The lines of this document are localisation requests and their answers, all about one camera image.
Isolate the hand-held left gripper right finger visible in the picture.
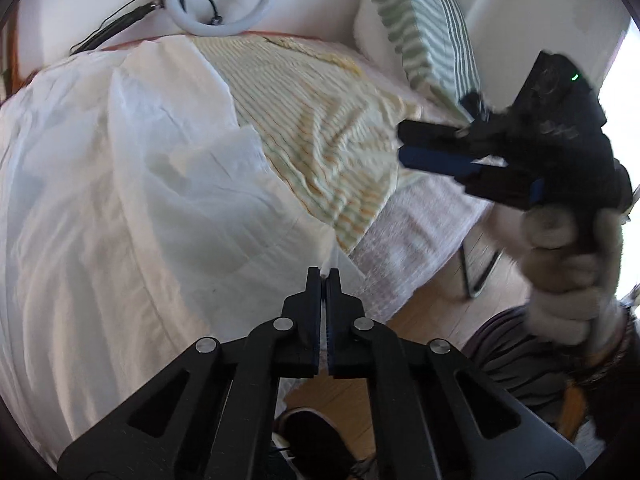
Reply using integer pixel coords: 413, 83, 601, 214
326, 267, 586, 480

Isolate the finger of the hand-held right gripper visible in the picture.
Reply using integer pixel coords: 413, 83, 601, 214
397, 120, 483, 150
398, 146, 547, 209

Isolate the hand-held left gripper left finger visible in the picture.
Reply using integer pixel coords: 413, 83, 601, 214
57, 266, 321, 480

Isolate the white long-sleeved shirt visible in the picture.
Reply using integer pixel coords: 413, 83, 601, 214
0, 35, 371, 466

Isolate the person's right forearm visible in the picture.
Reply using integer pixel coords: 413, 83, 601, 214
562, 285, 640, 456

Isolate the person's right hand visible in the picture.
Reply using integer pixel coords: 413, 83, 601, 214
487, 205, 631, 361

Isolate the pink checked blanket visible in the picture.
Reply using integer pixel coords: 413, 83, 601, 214
345, 35, 496, 323

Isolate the green striped cushion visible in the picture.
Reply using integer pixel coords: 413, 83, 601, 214
354, 0, 483, 123

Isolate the metal chair leg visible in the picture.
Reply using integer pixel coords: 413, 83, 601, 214
459, 240, 505, 301

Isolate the yellow striped shirt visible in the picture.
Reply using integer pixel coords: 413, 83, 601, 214
192, 34, 426, 256

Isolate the sneaker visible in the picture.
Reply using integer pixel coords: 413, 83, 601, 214
272, 407, 353, 480

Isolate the person's leg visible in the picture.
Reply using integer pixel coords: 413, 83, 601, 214
470, 305, 601, 411

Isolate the black ring light arm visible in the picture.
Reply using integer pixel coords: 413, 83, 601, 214
70, 0, 168, 56

